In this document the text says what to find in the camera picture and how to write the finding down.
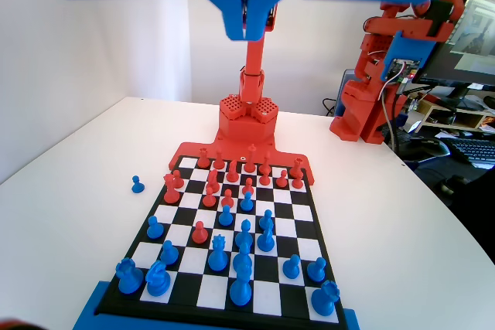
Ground blue chess knight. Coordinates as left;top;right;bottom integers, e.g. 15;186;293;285
145;260;172;297
256;225;276;253

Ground blue chess bishop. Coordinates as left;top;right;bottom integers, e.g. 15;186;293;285
234;219;254;248

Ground black computer monitor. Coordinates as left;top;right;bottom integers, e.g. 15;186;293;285
411;0;495;101

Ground wooden desk shelf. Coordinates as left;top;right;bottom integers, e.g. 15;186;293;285
419;92;495;132

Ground black white chessboard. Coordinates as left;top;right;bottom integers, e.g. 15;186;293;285
94;154;348;326

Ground black keyboard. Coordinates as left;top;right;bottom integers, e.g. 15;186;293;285
440;137;495;171

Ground blue base plate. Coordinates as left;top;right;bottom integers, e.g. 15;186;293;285
72;279;361;330

